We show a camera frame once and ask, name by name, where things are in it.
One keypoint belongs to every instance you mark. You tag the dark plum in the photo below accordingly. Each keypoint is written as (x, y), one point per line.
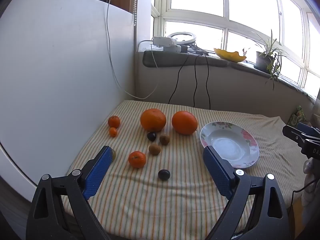
(151, 136)
(164, 174)

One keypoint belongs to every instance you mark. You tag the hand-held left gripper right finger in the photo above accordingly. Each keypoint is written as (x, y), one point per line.
(216, 172)

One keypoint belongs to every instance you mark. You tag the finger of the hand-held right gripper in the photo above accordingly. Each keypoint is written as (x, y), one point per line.
(306, 128)
(295, 135)

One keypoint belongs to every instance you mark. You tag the large white appliance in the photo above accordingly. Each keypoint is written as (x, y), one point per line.
(57, 80)

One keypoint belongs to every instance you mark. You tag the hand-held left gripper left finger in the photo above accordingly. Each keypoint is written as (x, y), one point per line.
(98, 170)

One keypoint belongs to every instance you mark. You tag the green patterned pouch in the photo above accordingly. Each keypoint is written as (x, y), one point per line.
(298, 116)

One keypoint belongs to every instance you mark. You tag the mandarin with green stem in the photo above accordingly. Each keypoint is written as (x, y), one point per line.
(137, 159)

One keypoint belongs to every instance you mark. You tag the white adapter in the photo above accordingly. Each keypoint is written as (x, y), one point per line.
(172, 49)

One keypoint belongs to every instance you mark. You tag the potted spider plant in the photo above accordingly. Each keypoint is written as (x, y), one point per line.
(262, 60)

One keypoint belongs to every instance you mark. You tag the yellow fruit rind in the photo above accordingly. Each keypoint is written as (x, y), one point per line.
(228, 55)

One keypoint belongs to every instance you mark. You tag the striped table cloth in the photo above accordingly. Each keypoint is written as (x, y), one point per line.
(155, 205)

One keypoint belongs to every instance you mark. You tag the medium mandarin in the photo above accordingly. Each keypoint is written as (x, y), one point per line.
(114, 121)

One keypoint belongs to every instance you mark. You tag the person's right hand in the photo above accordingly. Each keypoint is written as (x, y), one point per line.
(313, 172)

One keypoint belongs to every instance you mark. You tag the large oval orange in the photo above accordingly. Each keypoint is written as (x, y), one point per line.
(184, 123)

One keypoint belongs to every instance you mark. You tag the white power strip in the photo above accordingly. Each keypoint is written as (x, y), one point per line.
(163, 41)

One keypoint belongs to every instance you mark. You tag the floral white plate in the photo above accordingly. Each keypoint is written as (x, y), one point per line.
(227, 132)

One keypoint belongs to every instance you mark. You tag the tiny mandarin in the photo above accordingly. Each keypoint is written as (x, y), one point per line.
(113, 132)

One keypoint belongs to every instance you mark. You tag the greenish brown round fruit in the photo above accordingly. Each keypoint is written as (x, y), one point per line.
(114, 154)

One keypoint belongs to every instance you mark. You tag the grey sill cloth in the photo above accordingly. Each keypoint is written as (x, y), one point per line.
(170, 60)

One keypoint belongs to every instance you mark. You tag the brown kiwi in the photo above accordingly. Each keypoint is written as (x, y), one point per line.
(164, 139)
(154, 149)

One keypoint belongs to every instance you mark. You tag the large round orange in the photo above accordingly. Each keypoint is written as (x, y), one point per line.
(153, 120)

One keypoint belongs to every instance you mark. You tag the white window frame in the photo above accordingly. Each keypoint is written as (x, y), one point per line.
(226, 21)

